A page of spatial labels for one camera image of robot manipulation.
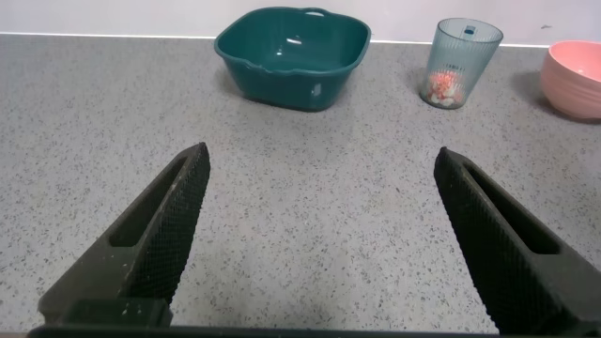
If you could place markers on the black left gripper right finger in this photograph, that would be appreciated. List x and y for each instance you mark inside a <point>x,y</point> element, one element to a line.
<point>497,244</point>

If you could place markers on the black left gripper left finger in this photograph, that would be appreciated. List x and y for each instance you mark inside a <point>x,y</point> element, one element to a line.
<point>155,235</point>

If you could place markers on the pink and white solid pieces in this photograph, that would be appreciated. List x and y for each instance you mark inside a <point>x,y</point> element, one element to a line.
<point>443,89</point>

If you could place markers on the clear ribbed plastic cup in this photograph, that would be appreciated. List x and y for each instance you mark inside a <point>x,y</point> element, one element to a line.
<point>462,51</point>

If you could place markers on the pink plastic bowl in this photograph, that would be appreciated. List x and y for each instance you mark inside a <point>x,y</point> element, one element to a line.
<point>575,84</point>

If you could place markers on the dark teal plastic basin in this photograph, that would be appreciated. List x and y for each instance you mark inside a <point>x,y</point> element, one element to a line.
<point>291,51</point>

